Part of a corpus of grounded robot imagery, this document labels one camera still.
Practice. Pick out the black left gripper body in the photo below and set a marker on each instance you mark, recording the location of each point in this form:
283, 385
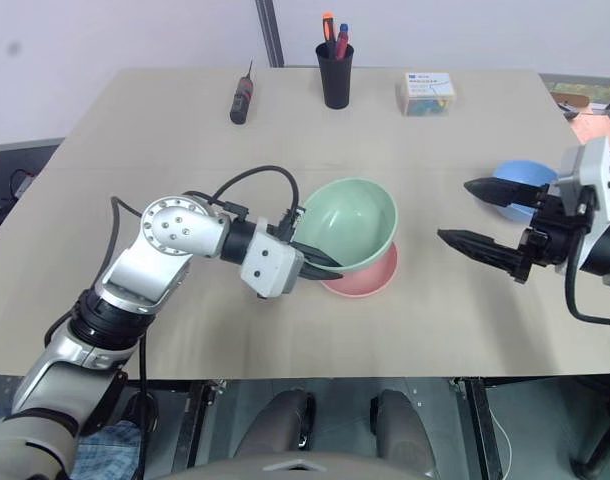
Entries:
288, 229

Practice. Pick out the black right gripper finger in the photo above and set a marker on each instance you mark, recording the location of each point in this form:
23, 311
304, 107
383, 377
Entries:
485, 250
500, 191

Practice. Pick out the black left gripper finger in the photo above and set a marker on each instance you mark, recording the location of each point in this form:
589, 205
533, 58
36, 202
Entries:
317, 274
317, 255

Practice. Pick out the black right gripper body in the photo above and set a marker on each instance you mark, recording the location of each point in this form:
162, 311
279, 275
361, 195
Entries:
547, 240

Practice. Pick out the green bowl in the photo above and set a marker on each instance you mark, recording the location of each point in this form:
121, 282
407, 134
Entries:
355, 220

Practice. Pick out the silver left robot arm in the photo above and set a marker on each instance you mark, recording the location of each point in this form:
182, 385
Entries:
177, 232

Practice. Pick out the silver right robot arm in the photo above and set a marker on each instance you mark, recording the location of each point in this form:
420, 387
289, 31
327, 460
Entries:
607, 245

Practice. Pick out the blue bowl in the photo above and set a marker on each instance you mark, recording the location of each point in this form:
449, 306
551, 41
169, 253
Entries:
525, 172

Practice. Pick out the pink bowl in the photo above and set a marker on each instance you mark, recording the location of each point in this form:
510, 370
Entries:
370, 280

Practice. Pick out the brown cardboard box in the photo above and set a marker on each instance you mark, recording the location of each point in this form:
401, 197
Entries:
570, 99

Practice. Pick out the clear box with blue label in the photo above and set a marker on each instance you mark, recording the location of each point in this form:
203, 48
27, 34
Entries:
426, 95

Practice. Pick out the black screwdriver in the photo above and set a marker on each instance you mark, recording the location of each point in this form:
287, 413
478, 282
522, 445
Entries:
241, 97

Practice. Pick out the dark rounded shape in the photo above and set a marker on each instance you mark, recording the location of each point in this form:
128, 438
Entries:
280, 420

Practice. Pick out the black pen cup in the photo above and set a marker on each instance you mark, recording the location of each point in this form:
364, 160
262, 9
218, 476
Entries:
335, 80

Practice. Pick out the grey robot torso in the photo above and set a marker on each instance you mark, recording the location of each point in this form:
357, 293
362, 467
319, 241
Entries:
305, 467

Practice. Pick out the red pen with blue cap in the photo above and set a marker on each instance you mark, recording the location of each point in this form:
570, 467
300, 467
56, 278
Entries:
342, 42

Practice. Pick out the orange marker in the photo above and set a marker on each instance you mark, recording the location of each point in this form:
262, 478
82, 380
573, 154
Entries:
328, 32

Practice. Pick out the blue denim fabric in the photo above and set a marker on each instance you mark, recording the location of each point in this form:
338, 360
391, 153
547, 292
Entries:
107, 447

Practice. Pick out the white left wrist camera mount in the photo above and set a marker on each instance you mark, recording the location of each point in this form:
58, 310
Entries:
270, 262

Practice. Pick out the black table frame leg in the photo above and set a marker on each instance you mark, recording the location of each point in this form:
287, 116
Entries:
480, 430
197, 425

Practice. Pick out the grey metal post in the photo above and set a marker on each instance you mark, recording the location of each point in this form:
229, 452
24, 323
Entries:
270, 30

